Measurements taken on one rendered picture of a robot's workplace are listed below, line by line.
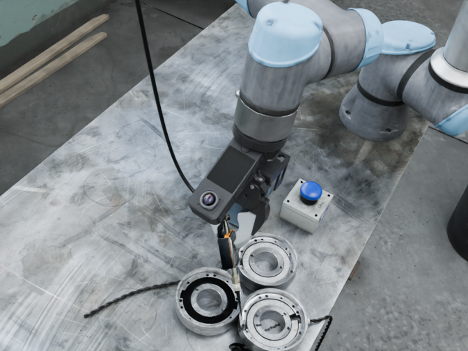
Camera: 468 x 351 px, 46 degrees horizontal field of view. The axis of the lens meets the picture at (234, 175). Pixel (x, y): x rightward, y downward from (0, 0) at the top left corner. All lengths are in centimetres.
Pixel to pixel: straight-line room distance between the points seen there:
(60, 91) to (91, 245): 161
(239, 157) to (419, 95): 50
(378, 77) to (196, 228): 47
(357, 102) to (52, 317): 73
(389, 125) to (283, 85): 63
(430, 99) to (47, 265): 74
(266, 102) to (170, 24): 231
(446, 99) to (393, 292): 105
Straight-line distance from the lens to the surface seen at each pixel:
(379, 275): 201
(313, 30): 61
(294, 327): 88
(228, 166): 69
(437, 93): 107
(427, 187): 235
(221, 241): 80
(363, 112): 120
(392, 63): 112
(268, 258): 95
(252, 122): 66
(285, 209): 100
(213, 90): 126
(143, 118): 118
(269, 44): 61
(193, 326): 86
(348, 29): 69
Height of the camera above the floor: 160
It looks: 48 degrees down
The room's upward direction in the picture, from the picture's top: 9 degrees clockwise
